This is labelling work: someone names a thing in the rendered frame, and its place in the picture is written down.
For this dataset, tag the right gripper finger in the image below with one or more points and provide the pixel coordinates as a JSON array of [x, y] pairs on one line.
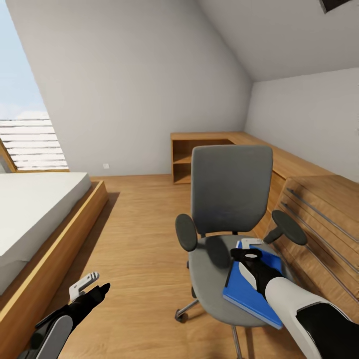
[[259, 252]]

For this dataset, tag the swivel chair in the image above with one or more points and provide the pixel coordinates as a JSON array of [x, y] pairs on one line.
[[229, 193]]

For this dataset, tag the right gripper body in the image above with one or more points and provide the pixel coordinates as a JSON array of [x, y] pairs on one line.
[[238, 252]]

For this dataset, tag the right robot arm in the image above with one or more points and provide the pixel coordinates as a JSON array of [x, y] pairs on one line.
[[320, 328]]

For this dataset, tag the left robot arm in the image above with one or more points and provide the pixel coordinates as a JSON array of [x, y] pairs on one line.
[[52, 333]]

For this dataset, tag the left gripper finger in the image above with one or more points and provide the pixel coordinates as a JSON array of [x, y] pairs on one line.
[[105, 289]]

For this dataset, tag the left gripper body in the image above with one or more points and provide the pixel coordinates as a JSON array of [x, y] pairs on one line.
[[90, 300]]

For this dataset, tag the folder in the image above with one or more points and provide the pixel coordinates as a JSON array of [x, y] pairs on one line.
[[239, 291]]

